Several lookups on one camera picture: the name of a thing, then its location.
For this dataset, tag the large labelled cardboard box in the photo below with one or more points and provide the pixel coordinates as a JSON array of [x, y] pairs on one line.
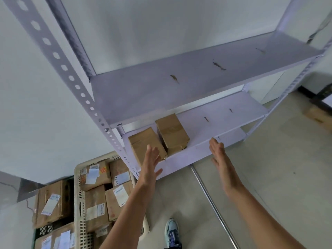
[[51, 202]]

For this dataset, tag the white metal shelving rack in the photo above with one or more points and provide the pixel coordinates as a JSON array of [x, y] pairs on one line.
[[181, 82]]

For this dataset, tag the person's left forearm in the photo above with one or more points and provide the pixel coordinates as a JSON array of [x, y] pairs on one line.
[[128, 217]]

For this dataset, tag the cardboard box with several labels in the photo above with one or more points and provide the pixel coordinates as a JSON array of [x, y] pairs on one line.
[[57, 238]]

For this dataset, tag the labelled box with orange print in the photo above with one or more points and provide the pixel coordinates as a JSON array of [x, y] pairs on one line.
[[99, 175]]

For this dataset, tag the person's light blue shoe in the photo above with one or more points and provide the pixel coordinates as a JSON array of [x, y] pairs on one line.
[[172, 232]]

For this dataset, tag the long metal rod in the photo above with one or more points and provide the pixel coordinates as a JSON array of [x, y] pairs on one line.
[[212, 204]]

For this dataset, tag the person's right thumb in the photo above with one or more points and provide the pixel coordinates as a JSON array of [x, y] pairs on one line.
[[215, 162]]

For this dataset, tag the person's right forearm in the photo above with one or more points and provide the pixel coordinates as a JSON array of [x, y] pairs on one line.
[[259, 217]]

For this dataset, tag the white plastic crate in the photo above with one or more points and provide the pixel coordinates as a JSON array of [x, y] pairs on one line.
[[79, 204]]

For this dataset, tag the cardboard box with black print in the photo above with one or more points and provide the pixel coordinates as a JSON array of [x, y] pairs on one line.
[[317, 116]]

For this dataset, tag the person's left hand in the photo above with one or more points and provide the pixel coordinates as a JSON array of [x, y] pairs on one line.
[[148, 169]]

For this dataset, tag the tall labelled cardboard box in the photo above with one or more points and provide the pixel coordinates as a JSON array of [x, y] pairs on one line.
[[94, 207]]

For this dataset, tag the small labelled cardboard box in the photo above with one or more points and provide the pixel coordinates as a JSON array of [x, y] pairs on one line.
[[119, 172]]

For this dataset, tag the taped labelled cardboard box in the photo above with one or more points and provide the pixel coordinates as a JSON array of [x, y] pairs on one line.
[[102, 234]]

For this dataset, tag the person's left thumb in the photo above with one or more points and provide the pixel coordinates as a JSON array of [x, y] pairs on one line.
[[158, 173]]

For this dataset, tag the person's right hand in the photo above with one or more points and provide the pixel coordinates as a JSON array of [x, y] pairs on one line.
[[226, 169]]

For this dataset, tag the black frame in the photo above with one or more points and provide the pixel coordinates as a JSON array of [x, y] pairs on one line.
[[324, 95]]

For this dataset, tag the cardboard box with blue-print label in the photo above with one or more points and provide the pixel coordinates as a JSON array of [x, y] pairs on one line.
[[116, 202]]

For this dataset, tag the plain brown cardboard box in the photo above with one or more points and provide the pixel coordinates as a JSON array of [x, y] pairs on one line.
[[172, 132], [141, 145]]

